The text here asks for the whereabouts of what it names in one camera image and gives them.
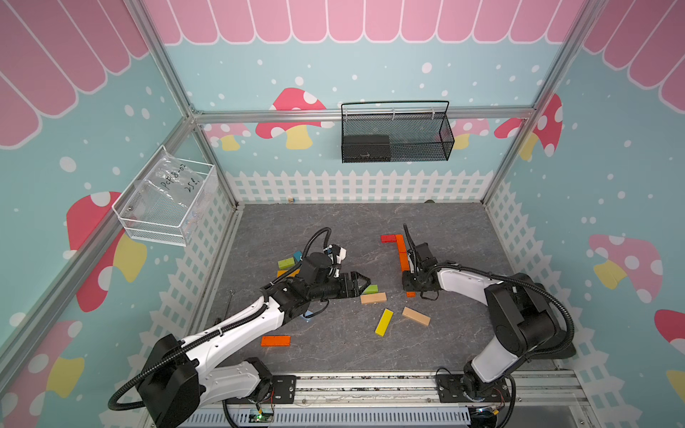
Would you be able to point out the black wire basket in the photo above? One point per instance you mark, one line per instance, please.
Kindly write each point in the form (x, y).
(419, 131)

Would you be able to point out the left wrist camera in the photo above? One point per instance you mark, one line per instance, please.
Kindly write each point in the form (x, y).
(319, 267)

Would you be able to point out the yellow-orange block upper left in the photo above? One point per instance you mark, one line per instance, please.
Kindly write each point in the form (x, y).
(293, 274)

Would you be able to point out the natural wood block left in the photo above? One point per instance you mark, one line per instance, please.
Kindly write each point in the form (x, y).
(379, 297)

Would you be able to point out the green block upper left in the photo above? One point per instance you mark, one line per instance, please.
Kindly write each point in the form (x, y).
(286, 263)

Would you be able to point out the black box in basket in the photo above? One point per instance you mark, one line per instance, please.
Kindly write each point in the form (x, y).
(366, 148)

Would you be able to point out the yellow long block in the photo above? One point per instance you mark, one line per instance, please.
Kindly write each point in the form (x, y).
(384, 323)

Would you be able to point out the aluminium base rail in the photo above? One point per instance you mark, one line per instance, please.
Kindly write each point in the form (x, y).
(410, 399)

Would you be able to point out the clear plastic bag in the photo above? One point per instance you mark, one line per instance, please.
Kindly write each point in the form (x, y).
(172, 183)

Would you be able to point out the natural wood block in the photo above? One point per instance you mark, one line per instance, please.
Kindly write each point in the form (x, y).
(379, 297)
(416, 316)

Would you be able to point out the natural wood block right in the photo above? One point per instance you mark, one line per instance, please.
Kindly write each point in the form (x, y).
(416, 316)

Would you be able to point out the light blue short block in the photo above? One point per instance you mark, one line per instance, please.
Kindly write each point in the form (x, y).
(309, 316)

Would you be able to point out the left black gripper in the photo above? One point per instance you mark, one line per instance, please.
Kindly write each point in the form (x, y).
(346, 283)

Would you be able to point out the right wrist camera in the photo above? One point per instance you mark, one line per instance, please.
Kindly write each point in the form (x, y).
(423, 258)

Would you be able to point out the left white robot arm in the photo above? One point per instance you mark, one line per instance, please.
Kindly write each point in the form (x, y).
(182, 375)

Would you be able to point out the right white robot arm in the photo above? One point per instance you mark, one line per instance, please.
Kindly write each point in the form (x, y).
(529, 323)

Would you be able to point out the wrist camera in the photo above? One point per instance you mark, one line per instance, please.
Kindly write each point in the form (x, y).
(423, 258)
(319, 267)

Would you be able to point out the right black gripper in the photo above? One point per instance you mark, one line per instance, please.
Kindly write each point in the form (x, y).
(406, 284)

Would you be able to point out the orange block front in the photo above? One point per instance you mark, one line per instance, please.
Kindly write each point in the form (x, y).
(275, 341)

